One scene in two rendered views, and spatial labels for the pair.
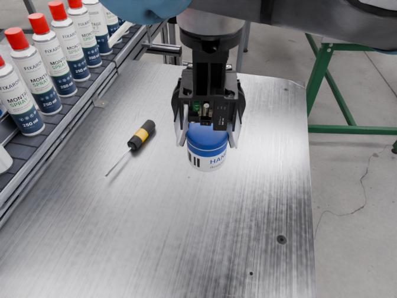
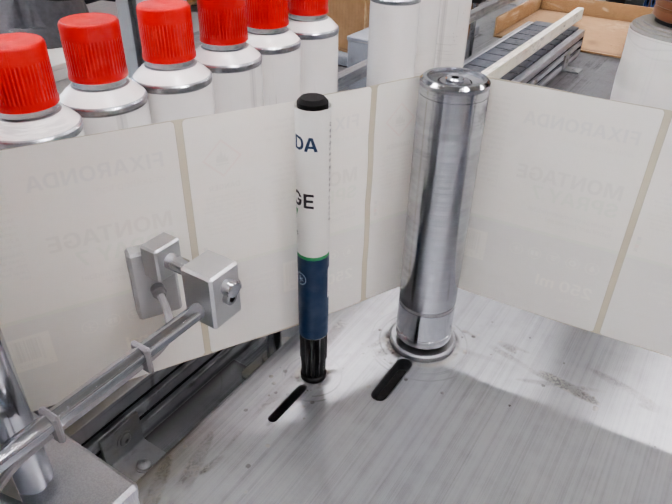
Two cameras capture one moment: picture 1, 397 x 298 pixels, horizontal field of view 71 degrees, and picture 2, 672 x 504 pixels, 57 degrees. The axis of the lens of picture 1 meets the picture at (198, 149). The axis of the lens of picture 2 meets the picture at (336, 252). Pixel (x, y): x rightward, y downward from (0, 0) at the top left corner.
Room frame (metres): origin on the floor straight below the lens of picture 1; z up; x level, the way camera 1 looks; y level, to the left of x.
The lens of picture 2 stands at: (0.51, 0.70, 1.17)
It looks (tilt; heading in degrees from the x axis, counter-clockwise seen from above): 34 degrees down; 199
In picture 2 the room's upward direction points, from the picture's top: 1 degrees clockwise
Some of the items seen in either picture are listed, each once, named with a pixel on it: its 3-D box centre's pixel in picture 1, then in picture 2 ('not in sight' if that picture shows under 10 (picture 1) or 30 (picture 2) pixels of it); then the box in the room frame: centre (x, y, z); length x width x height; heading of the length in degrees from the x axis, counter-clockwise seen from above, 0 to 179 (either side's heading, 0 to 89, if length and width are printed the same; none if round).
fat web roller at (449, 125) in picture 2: not in sight; (436, 226); (0.18, 0.65, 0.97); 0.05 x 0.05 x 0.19
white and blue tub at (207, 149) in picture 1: (207, 144); not in sight; (0.33, -0.01, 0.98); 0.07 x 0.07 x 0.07
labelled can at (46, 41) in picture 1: (53, 58); not in sight; (0.63, 0.36, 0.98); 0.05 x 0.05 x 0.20
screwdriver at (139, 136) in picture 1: (130, 148); not in sight; (0.45, 0.16, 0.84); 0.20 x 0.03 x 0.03; 155
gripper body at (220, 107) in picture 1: (209, 76); not in sight; (0.30, -0.01, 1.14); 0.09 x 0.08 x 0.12; 177
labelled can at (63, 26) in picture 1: (70, 44); not in sight; (0.70, 0.34, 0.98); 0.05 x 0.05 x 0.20
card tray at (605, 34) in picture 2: not in sight; (577, 22); (-0.97, 0.72, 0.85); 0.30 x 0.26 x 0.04; 167
